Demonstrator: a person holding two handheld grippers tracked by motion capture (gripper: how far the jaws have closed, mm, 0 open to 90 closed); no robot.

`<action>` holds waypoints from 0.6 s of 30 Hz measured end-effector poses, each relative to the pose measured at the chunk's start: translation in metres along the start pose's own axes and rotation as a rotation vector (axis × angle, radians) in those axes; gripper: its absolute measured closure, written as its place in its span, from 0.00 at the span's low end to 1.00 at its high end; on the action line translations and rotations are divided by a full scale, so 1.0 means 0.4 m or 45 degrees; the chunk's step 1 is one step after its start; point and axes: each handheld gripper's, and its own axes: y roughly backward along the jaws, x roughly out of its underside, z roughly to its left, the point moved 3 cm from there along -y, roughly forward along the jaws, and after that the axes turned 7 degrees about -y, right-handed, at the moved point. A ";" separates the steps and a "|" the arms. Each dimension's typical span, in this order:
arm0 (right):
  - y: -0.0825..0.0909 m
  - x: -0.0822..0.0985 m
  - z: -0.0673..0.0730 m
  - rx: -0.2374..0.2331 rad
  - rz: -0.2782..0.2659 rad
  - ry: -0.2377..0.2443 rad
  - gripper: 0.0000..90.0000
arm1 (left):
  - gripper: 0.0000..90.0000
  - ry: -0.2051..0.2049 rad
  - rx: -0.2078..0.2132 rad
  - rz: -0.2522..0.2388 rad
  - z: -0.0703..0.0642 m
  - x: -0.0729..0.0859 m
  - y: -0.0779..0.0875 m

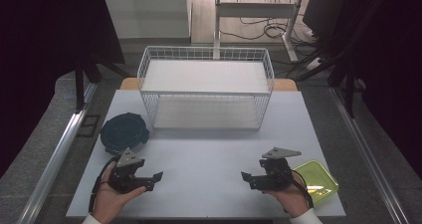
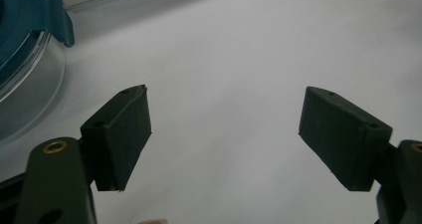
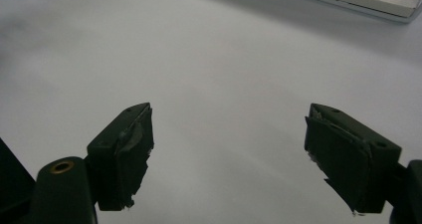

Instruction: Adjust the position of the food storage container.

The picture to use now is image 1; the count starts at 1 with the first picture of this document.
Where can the person's left hand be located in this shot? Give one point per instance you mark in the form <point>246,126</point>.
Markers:
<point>111,202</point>

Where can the person's white sleeve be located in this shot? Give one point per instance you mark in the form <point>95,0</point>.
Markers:
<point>307,218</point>
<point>90,220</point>

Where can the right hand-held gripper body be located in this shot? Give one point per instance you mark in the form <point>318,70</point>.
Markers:
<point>275,176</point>

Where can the white cabinet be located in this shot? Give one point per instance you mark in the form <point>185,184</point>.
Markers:
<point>146,13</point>

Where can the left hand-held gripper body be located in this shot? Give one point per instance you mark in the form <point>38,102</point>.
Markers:
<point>127,179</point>

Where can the person's right white sleeve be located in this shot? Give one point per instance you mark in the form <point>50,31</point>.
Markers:
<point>307,218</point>

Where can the black stand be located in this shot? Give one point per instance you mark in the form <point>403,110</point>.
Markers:
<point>349,91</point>
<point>79,84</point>

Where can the person's right hand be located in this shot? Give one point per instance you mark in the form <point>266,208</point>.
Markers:
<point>292,197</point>

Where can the person's left white sleeve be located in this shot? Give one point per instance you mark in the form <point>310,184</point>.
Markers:
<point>90,220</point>

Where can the aluminium rail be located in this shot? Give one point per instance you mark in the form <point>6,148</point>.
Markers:
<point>365,144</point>
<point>56,154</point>

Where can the white metal desk frame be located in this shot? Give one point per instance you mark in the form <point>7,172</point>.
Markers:
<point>255,10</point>

